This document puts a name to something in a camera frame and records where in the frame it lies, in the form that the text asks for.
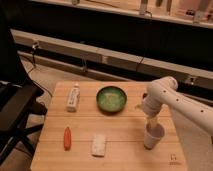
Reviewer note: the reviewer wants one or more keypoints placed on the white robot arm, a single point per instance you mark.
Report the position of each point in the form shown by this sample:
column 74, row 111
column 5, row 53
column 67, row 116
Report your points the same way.
column 164, row 91

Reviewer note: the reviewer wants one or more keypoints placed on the orange carrot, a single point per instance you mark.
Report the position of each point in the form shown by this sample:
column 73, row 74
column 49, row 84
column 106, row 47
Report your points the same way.
column 67, row 139

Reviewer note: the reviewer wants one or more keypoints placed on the white sponge block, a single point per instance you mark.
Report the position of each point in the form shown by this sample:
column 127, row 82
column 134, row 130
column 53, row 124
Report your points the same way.
column 98, row 145

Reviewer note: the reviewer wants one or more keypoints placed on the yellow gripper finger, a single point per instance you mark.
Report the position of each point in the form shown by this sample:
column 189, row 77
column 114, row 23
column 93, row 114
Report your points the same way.
column 152, row 122

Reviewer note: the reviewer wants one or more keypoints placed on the black chair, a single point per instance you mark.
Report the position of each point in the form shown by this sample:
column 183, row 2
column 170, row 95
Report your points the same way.
column 18, row 96

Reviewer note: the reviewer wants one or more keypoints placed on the white tube bottle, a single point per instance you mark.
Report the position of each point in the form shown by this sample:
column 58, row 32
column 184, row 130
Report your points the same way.
column 73, row 98

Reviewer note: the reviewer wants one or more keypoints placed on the wooden table board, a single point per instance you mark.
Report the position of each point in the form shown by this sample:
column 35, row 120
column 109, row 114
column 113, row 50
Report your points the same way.
column 124, row 133

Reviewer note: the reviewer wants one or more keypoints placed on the green bowl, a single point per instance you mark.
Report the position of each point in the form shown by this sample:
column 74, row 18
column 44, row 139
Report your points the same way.
column 111, row 99

